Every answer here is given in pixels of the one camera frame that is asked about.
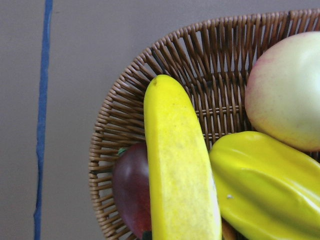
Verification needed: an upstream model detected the brown wicker basket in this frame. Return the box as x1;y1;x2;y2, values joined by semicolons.
88;8;320;240

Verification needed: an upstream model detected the dark red plum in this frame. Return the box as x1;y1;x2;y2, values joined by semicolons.
112;142;152;240

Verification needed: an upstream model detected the pale pink apple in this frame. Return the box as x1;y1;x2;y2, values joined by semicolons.
244;31;320;152

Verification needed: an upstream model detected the yellow star fruit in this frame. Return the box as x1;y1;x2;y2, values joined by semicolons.
209;131;320;240

